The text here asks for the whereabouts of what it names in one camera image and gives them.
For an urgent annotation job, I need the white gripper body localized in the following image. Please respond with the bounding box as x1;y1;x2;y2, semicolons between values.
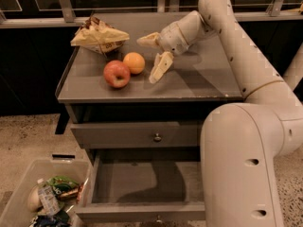
157;22;189;56

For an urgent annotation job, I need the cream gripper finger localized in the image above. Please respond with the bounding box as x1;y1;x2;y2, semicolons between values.
149;51;174;84
136;32;159;48

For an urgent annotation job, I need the orange fruit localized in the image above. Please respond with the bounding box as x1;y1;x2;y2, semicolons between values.
123;52;145;75

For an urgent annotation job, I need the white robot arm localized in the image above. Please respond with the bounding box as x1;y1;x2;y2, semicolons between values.
138;0;303;227

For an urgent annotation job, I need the closed top drawer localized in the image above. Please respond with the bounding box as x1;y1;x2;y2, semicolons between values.
71;121;201;148

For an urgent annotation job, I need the brass top drawer knob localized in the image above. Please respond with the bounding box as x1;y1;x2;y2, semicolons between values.
153;133;162;142

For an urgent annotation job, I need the grey drawer cabinet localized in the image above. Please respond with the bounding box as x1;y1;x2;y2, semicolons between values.
55;11;244;225

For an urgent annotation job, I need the open middle drawer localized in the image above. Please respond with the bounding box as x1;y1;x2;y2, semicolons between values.
76;148;205;224

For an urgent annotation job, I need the red apple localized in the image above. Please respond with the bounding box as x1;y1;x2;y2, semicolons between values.
103;61;131;88

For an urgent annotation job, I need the yellow chip bag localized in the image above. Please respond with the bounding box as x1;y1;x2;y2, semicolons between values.
70;16;130;54

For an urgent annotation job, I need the white diagonal pole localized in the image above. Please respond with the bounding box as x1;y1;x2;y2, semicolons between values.
283;43;303;90

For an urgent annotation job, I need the green snack packet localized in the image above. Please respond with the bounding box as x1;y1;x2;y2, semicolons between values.
46;176;79;196

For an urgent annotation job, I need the brown can in bin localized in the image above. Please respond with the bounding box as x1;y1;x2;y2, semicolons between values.
58;188;79;201

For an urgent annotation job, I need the plastic water bottle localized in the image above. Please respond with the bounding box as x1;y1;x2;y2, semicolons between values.
37;179;61;216

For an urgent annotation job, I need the dark blue packet in bin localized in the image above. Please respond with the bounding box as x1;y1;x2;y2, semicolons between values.
28;211;71;227

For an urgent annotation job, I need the white round object in bin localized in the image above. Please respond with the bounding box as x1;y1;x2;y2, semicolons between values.
27;186;43;212

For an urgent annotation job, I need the clear plastic bin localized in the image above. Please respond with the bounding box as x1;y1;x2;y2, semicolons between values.
0;159;91;227

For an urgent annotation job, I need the metal railing frame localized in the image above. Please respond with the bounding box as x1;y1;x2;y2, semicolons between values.
0;0;303;27

